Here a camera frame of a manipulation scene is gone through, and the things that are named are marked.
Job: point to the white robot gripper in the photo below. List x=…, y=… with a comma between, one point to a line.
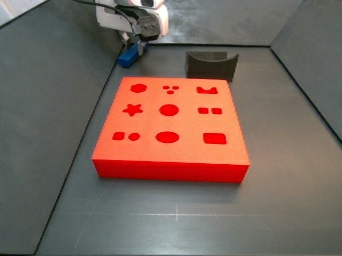
x=141, y=18

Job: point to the blue rectangular block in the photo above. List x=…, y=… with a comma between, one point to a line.
x=128, y=56

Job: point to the black curved fixture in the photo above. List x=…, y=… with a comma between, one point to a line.
x=210, y=65

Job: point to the red foam shape board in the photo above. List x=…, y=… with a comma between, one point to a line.
x=172, y=130

